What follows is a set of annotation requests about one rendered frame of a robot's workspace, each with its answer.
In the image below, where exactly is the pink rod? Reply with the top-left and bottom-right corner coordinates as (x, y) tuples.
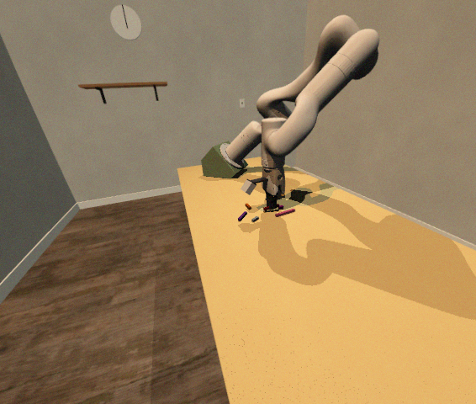
(275, 209), (295, 217)

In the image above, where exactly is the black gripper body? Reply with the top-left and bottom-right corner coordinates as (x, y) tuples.
(262, 166), (285, 196)

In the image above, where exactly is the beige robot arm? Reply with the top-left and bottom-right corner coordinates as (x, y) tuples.
(220, 15), (379, 168)

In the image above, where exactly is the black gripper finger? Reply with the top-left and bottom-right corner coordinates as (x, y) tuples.
(269, 185), (282, 210)
(264, 190), (271, 207)

